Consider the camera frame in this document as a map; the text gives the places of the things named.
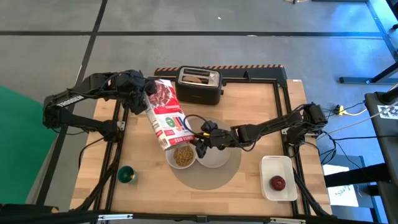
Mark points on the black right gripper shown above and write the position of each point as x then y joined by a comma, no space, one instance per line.
222,138

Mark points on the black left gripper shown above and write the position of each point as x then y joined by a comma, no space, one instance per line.
133,93

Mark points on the white ribbed bowl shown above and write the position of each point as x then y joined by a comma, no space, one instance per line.
168,155

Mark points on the red white cereal box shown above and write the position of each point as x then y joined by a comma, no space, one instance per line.
168,115

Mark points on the teal plastic cup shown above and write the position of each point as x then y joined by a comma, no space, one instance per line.
126,175

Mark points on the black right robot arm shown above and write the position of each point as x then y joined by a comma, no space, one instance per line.
267,127

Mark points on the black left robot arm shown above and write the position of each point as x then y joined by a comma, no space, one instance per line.
77,119

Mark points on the brown cereal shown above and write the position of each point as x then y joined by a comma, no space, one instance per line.
183,155

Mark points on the empty white bowl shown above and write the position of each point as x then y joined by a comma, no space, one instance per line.
216,158

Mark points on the grey round placemat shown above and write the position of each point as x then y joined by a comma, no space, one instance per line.
205,179

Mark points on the bread slice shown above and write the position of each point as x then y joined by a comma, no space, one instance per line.
192,79

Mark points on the black toaster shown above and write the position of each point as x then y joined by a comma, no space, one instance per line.
199,95

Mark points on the white rectangular tray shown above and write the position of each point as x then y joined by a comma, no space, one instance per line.
270,193

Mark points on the dark red apple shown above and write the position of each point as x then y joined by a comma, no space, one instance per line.
277,183

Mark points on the orange black hazard striped bar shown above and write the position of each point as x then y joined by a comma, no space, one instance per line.
248,72

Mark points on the green floor mat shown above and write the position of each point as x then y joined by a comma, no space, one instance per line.
21,146

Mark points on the white paper sheet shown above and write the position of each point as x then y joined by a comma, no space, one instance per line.
342,196

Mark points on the black metal stand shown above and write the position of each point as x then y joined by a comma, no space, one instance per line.
357,80

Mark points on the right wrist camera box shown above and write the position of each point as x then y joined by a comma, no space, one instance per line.
209,126

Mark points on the silver metal bracket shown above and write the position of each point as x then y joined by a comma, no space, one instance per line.
115,216
287,221

